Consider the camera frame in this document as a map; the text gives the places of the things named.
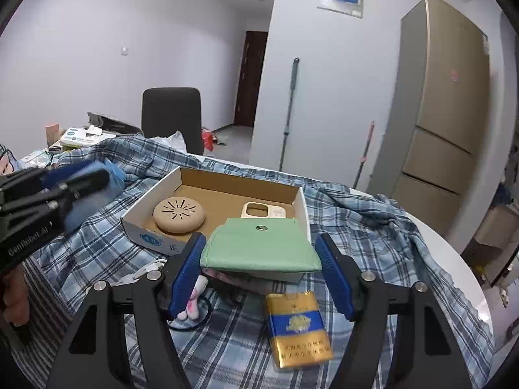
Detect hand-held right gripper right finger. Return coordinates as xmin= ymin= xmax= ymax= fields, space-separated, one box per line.
xmin=314 ymin=233 xmax=479 ymax=389

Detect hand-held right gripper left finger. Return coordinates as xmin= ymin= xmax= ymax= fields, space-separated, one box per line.
xmin=46 ymin=233 xmax=207 ymax=389

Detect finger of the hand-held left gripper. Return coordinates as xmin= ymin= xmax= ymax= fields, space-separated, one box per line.
xmin=0 ymin=161 xmax=98 ymax=205
xmin=0 ymin=169 xmax=111 ymax=228

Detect blue cloth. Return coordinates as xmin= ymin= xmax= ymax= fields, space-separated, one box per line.
xmin=63 ymin=159 xmax=127 ymax=236

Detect green wallet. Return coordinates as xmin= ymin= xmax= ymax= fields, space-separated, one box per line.
xmin=199 ymin=217 xmax=323 ymax=273

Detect cardboard box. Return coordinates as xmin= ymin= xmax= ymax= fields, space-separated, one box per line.
xmin=120 ymin=166 xmax=312 ymax=284

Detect person's left hand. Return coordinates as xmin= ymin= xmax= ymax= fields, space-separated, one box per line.
xmin=0 ymin=268 xmax=32 ymax=328

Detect pink plush toy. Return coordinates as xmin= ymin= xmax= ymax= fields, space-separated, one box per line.
xmin=177 ymin=275 xmax=209 ymax=320

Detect white and blue box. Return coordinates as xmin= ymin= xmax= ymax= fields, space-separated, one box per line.
xmin=60 ymin=125 xmax=117 ymax=147

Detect blue plaid shirt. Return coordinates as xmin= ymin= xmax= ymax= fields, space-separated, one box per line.
xmin=22 ymin=133 xmax=496 ymax=389

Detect round beige perforated disc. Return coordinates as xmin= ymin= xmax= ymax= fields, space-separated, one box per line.
xmin=153 ymin=196 xmax=207 ymax=235

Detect black flat box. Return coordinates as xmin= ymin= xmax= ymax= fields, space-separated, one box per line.
xmin=87 ymin=112 xmax=143 ymax=136

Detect beige phone case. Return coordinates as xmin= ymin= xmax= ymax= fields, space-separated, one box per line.
xmin=241 ymin=201 xmax=289 ymax=220

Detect gold and blue cigarette pack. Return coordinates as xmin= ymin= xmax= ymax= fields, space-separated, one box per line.
xmin=265 ymin=291 xmax=334 ymax=371

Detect white plastic bag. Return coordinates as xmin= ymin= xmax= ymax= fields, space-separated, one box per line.
xmin=151 ymin=130 xmax=188 ymax=155

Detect black chair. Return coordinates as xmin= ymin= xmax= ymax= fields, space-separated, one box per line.
xmin=140 ymin=87 xmax=204 ymax=156

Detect red bag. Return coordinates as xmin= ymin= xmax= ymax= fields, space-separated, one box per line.
xmin=201 ymin=127 xmax=228 ymax=151

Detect cardboard carton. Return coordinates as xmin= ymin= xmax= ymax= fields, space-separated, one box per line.
xmin=461 ymin=202 xmax=519 ymax=289

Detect brown refrigerator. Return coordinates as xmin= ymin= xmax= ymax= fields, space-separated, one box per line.
xmin=367 ymin=0 xmax=492 ymax=239

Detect dark wooden door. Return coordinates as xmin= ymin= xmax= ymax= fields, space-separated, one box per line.
xmin=234 ymin=31 xmax=269 ymax=127

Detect white cable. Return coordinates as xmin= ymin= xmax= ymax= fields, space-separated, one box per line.
xmin=117 ymin=259 xmax=168 ymax=287

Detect black cable loop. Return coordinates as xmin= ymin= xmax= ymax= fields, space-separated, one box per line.
xmin=168 ymin=295 xmax=212 ymax=332

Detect grey mop handle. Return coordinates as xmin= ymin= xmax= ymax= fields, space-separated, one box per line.
xmin=278 ymin=57 xmax=301 ymax=171

